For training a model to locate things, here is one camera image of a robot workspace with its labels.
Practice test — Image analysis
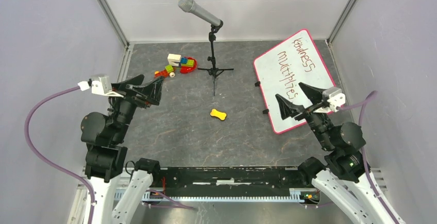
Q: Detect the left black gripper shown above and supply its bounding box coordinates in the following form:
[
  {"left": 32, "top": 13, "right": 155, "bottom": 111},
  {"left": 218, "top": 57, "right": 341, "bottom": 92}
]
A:
[{"left": 107, "top": 73, "right": 164, "bottom": 141}]

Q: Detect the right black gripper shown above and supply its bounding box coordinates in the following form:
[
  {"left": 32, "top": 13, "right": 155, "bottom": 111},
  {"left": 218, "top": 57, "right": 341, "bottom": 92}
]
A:
[{"left": 274, "top": 81, "right": 334, "bottom": 149}]

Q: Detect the pink framed whiteboard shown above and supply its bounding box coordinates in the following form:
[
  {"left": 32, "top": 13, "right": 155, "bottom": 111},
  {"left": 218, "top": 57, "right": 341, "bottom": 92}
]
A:
[{"left": 253, "top": 29, "right": 335, "bottom": 134}]

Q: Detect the yellow bone-shaped eraser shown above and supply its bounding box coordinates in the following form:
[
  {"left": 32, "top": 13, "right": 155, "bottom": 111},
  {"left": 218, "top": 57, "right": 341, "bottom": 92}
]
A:
[{"left": 210, "top": 109, "right": 227, "bottom": 121}]

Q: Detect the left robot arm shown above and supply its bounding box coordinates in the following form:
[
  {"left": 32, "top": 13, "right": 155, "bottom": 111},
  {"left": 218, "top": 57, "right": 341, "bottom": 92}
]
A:
[{"left": 78, "top": 74, "right": 164, "bottom": 223}]

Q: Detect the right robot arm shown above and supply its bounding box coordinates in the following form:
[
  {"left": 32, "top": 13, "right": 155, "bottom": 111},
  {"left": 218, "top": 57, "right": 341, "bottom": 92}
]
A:
[{"left": 275, "top": 82, "right": 404, "bottom": 223}]

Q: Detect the colourful toy block car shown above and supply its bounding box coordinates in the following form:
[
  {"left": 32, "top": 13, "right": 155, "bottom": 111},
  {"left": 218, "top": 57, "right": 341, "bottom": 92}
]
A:
[{"left": 154, "top": 65, "right": 175, "bottom": 78}]

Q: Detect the red toy boat with blocks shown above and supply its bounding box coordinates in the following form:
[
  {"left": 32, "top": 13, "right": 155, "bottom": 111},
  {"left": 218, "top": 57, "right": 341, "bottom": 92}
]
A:
[{"left": 167, "top": 54, "right": 197, "bottom": 74}]

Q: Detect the black microphone tripod stand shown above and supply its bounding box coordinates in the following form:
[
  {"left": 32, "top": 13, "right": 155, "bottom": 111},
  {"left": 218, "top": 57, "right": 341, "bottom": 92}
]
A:
[{"left": 197, "top": 21, "right": 234, "bottom": 96}]

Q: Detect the grey microphone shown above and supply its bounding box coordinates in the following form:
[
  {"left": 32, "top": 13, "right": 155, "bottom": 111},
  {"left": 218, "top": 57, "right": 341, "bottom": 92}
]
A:
[{"left": 178, "top": 0, "right": 223, "bottom": 27}]

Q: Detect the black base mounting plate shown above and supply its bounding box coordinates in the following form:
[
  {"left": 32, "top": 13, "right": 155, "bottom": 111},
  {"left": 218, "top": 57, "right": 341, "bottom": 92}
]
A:
[{"left": 151, "top": 166, "right": 316, "bottom": 197}]

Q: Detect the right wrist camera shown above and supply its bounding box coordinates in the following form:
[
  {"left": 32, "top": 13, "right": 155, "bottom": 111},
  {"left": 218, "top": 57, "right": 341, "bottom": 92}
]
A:
[{"left": 314, "top": 87, "right": 346, "bottom": 114}]

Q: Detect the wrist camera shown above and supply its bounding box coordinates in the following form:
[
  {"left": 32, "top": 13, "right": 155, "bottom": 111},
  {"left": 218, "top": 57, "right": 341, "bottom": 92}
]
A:
[
  {"left": 314, "top": 87, "right": 346, "bottom": 114},
  {"left": 77, "top": 74, "right": 124, "bottom": 97}
]

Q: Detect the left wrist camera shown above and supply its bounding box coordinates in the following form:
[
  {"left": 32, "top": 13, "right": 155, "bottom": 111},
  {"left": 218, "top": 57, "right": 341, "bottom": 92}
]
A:
[{"left": 77, "top": 74, "right": 124, "bottom": 97}]

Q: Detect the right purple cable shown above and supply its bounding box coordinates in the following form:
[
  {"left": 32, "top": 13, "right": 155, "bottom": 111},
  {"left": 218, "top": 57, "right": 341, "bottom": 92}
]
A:
[{"left": 340, "top": 91, "right": 402, "bottom": 224}]

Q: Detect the purple cable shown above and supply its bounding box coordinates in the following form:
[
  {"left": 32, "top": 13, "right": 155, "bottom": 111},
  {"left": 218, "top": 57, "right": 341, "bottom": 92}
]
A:
[
  {"left": 340, "top": 91, "right": 402, "bottom": 224},
  {"left": 24, "top": 85, "right": 96, "bottom": 224}
]

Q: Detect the aluminium rail frame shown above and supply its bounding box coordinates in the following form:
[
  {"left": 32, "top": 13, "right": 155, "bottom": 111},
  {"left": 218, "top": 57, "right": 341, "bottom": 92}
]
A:
[{"left": 68, "top": 166, "right": 388, "bottom": 224}]

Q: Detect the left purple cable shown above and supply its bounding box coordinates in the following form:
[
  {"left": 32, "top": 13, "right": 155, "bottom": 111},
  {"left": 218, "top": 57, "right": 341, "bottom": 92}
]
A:
[{"left": 24, "top": 85, "right": 96, "bottom": 224}]

